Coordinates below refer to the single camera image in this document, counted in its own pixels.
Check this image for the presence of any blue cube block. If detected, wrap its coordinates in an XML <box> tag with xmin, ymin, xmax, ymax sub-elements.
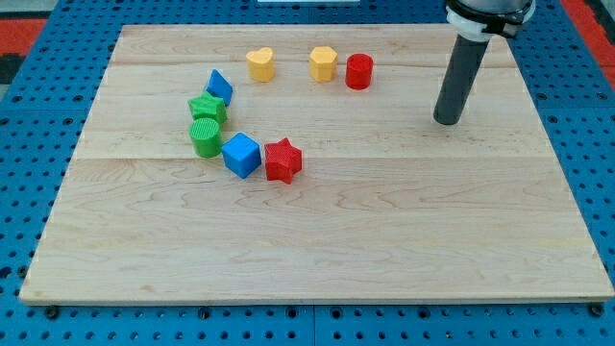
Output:
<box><xmin>222</xmin><ymin>133</ymin><xmax>261</xmax><ymax>179</ymax></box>

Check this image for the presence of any red star block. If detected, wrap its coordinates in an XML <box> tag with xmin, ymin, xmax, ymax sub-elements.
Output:
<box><xmin>265</xmin><ymin>137</ymin><xmax>303</xmax><ymax>185</ymax></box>

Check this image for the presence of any wooden board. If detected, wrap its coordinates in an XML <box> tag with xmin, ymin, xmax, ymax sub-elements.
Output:
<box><xmin>19</xmin><ymin>24</ymin><xmax>614</xmax><ymax>306</ymax></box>

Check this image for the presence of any green cylinder block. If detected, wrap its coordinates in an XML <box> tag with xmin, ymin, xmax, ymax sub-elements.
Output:
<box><xmin>189</xmin><ymin>118</ymin><xmax>222</xmax><ymax>158</ymax></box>

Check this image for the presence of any yellow hexagon block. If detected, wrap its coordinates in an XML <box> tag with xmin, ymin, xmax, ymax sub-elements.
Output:
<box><xmin>309</xmin><ymin>46</ymin><xmax>337</xmax><ymax>82</ymax></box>

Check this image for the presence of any red cylinder block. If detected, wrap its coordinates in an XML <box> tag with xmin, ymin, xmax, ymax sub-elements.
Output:
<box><xmin>345</xmin><ymin>53</ymin><xmax>374</xmax><ymax>90</ymax></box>

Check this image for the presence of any yellow heart block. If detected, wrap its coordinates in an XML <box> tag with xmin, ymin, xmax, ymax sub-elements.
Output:
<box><xmin>246</xmin><ymin>47</ymin><xmax>275</xmax><ymax>83</ymax></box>

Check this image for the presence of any green star block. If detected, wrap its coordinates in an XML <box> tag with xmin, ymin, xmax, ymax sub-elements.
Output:
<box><xmin>187</xmin><ymin>91</ymin><xmax>228</xmax><ymax>125</ymax></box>

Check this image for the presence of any blue triangle block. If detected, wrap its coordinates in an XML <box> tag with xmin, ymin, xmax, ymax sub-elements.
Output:
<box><xmin>205</xmin><ymin>69</ymin><xmax>234</xmax><ymax>106</ymax></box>

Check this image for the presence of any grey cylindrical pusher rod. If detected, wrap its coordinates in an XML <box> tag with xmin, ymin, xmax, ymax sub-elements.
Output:
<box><xmin>433</xmin><ymin>35</ymin><xmax>488</xmax><ymax>126</ymax></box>

